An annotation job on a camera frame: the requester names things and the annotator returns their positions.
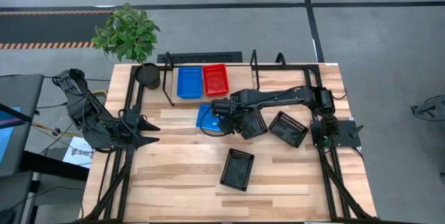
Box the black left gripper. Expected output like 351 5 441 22
118 104 161 148

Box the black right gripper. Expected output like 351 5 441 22
211 97 246 138

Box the blue slotted plastic basket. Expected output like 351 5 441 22
195 104 225 133
176 66 204 99

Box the black slotted plastic basket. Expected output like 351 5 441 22
268 111 309 149
219 147 255 193
239 108 268 141

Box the red slotted plastic basket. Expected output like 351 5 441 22
202 63 230 98

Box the white printed paper sheet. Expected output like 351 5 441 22
62 136 95 169

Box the black perforated panel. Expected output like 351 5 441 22
156 51 243 64

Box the green plant in black pot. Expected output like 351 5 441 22
90 2 161 90

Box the dark grey side table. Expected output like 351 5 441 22
0 73 45 178

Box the blue flat panel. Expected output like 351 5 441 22
0 107 22 164

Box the black mat with hazard stripes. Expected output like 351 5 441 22
0 10 115 50

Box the black aluminium table frame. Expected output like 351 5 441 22
78 63 380 223

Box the black curved bracket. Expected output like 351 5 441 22
275 51 288 68

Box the yellow cable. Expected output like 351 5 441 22
31 90 108 138

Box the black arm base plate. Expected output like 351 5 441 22
310 119 362 148

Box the black clamp handle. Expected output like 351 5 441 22
349 125 365 138

